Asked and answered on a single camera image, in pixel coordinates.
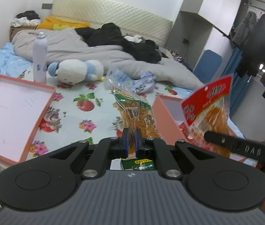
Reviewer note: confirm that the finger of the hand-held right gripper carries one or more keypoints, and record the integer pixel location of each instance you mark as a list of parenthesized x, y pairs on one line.
[(240, 146)]

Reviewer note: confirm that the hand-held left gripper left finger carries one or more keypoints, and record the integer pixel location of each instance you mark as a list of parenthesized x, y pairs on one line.
[(126, 143)]

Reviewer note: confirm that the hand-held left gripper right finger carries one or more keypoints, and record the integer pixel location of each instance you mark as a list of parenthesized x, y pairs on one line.
[(137, 143)]

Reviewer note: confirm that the green-trimmed clear snack packet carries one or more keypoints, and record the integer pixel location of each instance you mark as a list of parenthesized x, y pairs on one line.
[(134, 114)]

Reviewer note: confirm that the pink cardboard box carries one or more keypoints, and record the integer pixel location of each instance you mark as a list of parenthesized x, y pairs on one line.
[(167, 119)]

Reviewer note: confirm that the red-bordered clear snack packet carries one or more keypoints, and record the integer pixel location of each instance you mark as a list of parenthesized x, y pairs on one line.
[(207, 112)]

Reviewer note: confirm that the floral printed sheet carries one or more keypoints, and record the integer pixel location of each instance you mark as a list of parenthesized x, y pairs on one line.
[(76, 121)]

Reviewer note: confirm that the blue white plastic bag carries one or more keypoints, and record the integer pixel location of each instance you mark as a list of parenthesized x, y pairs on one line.
[(144, 83)]

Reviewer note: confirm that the blue curtain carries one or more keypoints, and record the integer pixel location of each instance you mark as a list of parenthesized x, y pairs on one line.
[(233, 75)]

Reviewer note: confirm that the white blue plush toy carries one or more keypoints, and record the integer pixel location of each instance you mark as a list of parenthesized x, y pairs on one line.
[(73, 71)]

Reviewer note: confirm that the blue chair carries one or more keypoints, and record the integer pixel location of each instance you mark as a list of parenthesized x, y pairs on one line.
[(207, 63)]

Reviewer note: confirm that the grey duvet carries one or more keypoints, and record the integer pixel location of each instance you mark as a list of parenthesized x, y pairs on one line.
[(99, 51)]

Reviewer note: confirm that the row of small bottles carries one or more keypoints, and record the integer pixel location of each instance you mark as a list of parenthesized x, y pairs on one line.
[(177, 55)]

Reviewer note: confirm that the hanging dark clothes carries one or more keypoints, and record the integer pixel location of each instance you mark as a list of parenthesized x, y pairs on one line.
[(259, 44)]

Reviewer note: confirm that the black white plush toy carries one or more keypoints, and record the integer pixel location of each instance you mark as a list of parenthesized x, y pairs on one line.
[(133, 38)]

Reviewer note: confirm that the black jacket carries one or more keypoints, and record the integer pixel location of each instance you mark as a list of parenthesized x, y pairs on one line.
[(109, 36)]

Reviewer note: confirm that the white spray bottle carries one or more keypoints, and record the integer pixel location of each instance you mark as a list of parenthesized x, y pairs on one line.
[(39, 58)]

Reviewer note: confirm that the pink box lid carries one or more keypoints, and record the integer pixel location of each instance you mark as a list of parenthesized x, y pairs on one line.
[(10, 103)]

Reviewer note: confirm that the cream quilted headboard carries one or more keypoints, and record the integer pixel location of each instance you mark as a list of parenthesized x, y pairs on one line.
[(123, 14)]

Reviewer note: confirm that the yellow cloth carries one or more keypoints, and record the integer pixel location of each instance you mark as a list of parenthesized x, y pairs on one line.
[(59, 24)]

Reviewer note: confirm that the white wardrobe cabinet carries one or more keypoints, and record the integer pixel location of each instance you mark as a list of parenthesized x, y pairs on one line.
[(207, 4)]

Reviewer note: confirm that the pile of clothes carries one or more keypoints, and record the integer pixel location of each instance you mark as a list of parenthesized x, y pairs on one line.
[(27, 18)]

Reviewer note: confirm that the black wall outlet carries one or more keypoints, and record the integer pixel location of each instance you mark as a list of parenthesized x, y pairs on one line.
[(185, 41)]

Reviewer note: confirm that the grey wall switch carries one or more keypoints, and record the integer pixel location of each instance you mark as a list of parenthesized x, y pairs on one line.
[(47, 6)]

